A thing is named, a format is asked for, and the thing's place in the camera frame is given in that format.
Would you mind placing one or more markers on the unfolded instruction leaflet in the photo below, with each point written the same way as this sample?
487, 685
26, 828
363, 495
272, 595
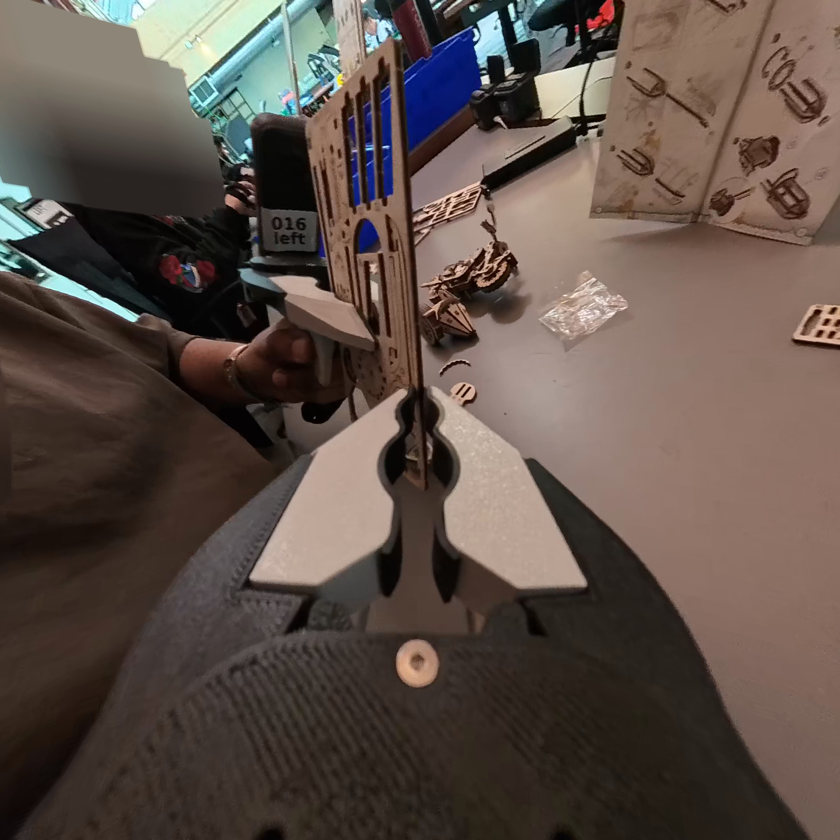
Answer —
689, 131

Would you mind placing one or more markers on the blue plastic bin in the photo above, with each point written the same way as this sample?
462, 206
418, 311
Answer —
439, 92

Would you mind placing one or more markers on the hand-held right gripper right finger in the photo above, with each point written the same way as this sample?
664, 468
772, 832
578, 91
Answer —
505, 518

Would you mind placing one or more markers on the curved toothed wooden piece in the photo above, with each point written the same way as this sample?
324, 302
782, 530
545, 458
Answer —
453, 365

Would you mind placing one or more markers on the person's left forearm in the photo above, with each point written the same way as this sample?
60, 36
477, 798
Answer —
98, 426

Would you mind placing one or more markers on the small wooden model piece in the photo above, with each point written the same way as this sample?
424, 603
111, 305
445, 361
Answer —
449, 321

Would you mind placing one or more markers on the clear plastic bag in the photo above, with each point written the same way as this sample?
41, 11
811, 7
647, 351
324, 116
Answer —
581, 308

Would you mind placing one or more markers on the black battery charger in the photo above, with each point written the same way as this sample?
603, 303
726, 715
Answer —
484, 110
518, 98

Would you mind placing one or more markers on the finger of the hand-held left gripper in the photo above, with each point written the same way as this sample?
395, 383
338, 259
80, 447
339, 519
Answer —
328, 315
375, 275

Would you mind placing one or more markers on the long black flat box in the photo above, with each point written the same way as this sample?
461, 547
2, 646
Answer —
531, 154

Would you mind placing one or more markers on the wooden motorcycle model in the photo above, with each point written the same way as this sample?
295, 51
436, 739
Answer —
482, 266

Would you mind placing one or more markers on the tall wooden model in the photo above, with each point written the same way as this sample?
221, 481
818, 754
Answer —
348, 33

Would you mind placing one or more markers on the laser-cut wooden puzzle sheet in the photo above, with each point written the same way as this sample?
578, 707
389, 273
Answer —
394, 131

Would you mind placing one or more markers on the person's left hand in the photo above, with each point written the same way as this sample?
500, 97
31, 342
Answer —
282, 367

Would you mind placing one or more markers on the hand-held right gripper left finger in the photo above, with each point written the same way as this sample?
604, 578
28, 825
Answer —
328, 525

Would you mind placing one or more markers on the slotted wooden puzzle piece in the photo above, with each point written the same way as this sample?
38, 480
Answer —
817, 325

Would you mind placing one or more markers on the white table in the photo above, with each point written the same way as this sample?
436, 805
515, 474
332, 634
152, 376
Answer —
564, 85

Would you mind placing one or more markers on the round slotted wooden piece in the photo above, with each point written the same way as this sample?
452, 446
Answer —
463, 392

